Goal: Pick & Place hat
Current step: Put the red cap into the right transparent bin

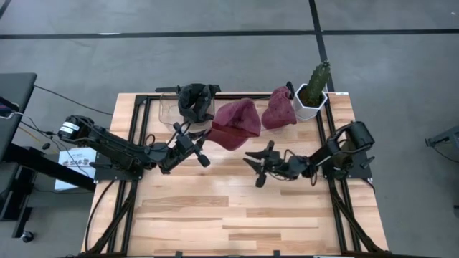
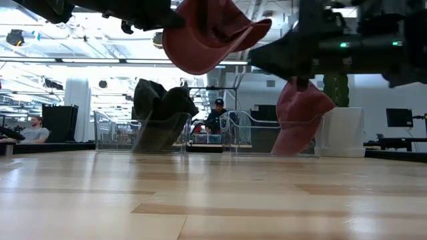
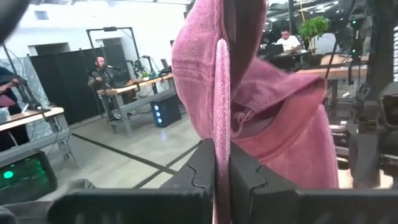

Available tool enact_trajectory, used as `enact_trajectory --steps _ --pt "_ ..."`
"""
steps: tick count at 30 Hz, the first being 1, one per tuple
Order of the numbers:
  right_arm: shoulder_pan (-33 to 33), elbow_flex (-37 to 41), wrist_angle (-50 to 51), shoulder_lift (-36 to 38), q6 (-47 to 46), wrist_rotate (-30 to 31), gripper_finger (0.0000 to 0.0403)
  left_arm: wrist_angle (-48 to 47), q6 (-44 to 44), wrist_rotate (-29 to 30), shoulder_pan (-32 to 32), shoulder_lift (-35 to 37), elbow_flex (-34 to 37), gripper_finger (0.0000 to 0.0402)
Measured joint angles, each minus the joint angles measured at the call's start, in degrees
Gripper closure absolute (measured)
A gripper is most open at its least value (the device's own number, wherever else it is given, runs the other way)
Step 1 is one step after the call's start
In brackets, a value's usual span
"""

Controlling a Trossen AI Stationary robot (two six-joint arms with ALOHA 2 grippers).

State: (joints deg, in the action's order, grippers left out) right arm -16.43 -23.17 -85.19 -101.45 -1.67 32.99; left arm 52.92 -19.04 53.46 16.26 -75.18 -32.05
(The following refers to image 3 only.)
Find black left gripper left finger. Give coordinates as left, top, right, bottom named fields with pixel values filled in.
left=46, top=139, right=216, bottom=224

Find person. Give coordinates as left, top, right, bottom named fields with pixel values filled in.
left=275, top=28, right=302, bottom=54
left=88, top=55, right=125, bottom=121
left=0, top=67, right=30, bottom=152

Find black room partition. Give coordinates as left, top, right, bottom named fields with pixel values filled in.
left=29, top=45, right=131, bottom=125

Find green leafy plant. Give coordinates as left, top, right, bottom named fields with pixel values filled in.
left=297, top=15, right=330, bottom=55

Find black computer green light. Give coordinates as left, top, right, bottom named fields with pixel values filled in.
left=0, top=150, right=58, bottom=206

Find black computer blue lights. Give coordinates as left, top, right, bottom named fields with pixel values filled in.
left=150, top=95, right=182, bottom=128

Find wooden top grey desk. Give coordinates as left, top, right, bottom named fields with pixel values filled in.
left=96, top=73, right=177, bottom=138
left=0, top=107, right=83, bottom=169

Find maroon red cap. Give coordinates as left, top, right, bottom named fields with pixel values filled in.
left=170, top=0, right=340, bottom=224

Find black gantry frame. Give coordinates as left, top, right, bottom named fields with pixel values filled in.
left=86, top=26, right=141, bottom=63

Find black laptop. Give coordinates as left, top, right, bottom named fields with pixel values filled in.
left=267, top=43, right=284, bottom=57

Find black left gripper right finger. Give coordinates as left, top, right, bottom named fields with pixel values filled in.
left=230, top=142, right=398, bottom=224

